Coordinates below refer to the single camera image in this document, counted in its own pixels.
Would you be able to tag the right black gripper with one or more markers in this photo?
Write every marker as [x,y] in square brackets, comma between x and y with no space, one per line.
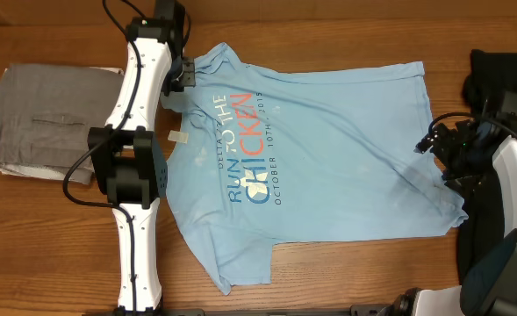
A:
[446,139]

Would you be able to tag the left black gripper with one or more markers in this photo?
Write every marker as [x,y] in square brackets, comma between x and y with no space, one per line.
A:
[189,77]

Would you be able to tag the light blue printed t-shirt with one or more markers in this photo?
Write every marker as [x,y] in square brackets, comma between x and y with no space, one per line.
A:
[270,158]

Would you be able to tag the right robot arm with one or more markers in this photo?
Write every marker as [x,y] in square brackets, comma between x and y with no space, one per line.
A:
[490,288]

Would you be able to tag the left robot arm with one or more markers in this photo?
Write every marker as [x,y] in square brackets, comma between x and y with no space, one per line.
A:
[129,165]

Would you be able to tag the black polo shirt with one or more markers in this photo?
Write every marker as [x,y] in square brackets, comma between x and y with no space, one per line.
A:
[492,74]

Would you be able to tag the folded grey trousers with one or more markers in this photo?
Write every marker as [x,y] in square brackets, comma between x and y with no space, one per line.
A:
[46,112]

